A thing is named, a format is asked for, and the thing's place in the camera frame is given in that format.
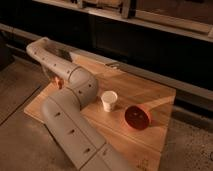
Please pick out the red pepper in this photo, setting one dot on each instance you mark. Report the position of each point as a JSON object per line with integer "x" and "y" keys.
{"x": 59, "y": 82}

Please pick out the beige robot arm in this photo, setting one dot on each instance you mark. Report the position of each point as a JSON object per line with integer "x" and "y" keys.
{"x": 87, "y": 149}

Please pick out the white paper cup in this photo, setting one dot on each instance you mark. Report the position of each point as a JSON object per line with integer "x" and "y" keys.
{"x": 109, "y": 99}

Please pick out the red bowl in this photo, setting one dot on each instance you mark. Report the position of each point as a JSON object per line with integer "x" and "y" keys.
{"x": 137, "y": 117}

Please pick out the wooden table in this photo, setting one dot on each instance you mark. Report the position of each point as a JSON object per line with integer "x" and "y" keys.
{"x": 141, "y": 149}

